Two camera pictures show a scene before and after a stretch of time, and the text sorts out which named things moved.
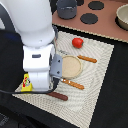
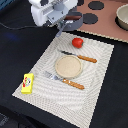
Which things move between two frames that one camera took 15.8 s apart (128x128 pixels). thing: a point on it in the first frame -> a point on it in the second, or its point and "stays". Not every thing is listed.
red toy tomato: [77, 42] stays
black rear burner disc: [96, 5] stays
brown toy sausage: [59, 96] -> [72, 17]
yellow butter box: [27, 85] stays
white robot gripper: [43, 66] -> [52, 10]
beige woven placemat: [81, 105] stays
